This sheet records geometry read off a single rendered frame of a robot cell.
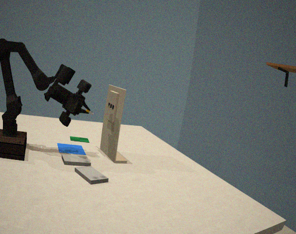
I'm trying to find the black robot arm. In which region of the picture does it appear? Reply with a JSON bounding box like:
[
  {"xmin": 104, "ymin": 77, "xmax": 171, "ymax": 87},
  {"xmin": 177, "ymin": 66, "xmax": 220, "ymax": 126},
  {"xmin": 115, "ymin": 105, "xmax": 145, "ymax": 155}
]
[{"xmin": 0, "ymin": 39, "xmax": 83, "ymax": 137}]

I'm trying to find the blue square mat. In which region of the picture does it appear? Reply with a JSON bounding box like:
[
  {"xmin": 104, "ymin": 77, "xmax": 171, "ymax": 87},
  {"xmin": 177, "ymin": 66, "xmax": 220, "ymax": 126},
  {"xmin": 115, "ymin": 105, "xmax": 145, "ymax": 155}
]
[{"xmin": 57, "ymin": 143, "xmax": 86, "ymax": 155}]

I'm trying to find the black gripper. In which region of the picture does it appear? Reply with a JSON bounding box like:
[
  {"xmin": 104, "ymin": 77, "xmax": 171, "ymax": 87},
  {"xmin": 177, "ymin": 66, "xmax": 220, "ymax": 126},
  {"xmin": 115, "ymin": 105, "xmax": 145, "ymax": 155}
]
[{"xmin": 59, "ymin": 79, "xmax": 92, "ymax": 127}]

